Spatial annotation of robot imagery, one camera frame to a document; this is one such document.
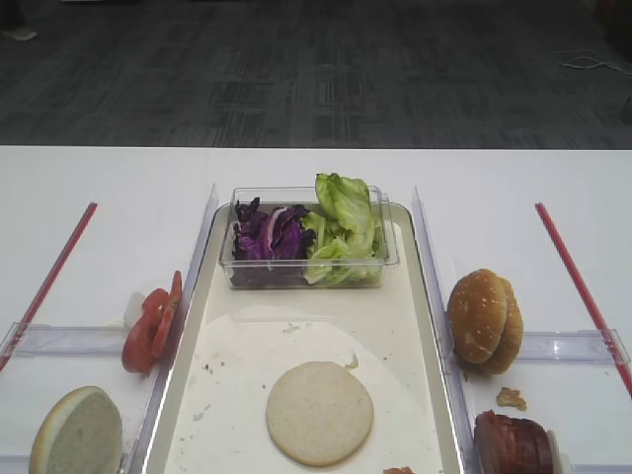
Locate clear plastic salad box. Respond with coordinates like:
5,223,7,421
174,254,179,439
218,173,399,289

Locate rear sesame bun top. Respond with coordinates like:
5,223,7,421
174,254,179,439
485,278,523,375

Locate long clear divider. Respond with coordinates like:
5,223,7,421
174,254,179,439
412,187,482,473
119,184,218,473

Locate front sesame bun top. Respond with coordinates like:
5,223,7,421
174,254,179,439
447,269,508,364

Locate left red tape strip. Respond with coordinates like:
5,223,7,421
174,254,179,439
1,202,98,370

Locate sliced tomato stack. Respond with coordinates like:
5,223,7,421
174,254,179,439
121,271,183,373

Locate left upper clear holder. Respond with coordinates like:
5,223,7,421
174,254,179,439
1,322,127,357

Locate purple cabbage leaves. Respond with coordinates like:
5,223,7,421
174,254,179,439
231,197,316,288

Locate red tape strip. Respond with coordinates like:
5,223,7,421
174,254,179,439
1,202,98,370
534,202,631,394

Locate green lettuce in box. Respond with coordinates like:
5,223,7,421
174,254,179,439
300,212,381,286

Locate right long clear divider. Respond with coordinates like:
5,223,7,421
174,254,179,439
412,187,482,473

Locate right red tape strip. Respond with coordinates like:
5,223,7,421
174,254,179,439
534,202,631,394

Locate bun bottom on tray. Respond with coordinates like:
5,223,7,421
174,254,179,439
266,361,374,467

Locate right upper clear holder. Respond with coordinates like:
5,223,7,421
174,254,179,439
515,329,631,365

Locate white patty separator disc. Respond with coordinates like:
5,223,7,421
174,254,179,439
546,430,564,474

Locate sesame bun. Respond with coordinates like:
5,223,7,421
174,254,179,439
447,269,508,364
485,278,523,375

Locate white cable on floor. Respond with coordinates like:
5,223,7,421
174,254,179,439
552,47,632,76

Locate meat crumb on tray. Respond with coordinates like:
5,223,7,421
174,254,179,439
382,466,415,474

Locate metal baking tray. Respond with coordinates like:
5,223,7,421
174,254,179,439
144,204,462,473

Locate green lettuce leaf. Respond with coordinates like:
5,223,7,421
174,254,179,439
315,173,372,234

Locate clear holder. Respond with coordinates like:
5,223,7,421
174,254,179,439
1,322,127,357
515,329,631,365

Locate white bun half upright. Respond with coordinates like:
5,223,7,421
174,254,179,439
29,386,122,474

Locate left long clear divider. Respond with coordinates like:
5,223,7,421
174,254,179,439
119,184,218,473

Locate meat crumb on table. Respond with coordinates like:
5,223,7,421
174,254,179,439
496,387,527,412

